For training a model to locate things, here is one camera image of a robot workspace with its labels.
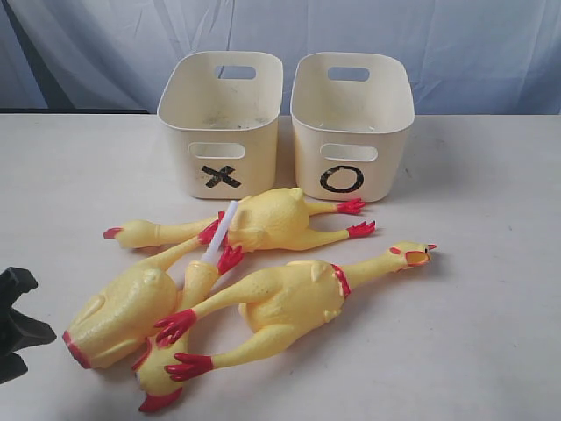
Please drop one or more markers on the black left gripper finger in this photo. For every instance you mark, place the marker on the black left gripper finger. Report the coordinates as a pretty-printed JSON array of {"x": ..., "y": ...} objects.
[
  {"x": 19, "y": 331},
  {"x": 14, "y": 283}
]

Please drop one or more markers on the whole yellow rubber chicken front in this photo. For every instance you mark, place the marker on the whole yellow rubber chicken front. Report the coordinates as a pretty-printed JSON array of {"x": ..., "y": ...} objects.
[{"x": 281, "y": 304}]

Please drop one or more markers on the whole yellow rubber chicken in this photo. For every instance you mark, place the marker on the whole yellow rubber chicken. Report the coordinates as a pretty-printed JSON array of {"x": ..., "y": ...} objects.
[
  {"x": 276, "y": 219},
  {"x": 281, "y": 304}
]

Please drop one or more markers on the light blue backdrop curtain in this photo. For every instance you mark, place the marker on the light blue backdrop curtain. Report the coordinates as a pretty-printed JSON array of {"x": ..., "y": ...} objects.
[{"x": 462, "y": 57}]

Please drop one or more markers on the whole yellow rubber chicken rear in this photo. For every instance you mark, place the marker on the whole yellow rubber chicken rear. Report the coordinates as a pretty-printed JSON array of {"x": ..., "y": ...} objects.
[{"x": 276, "y": 219}]

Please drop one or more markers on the cream bin marked X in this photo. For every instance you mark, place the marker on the cream bin marked X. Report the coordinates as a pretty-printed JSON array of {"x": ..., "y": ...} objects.
[{"x": 219, "y": 114}]

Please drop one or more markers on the cream bin marked O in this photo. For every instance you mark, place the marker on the cream bin marked O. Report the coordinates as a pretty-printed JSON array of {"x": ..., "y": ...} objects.
[{"x": 351, "y": 114}]

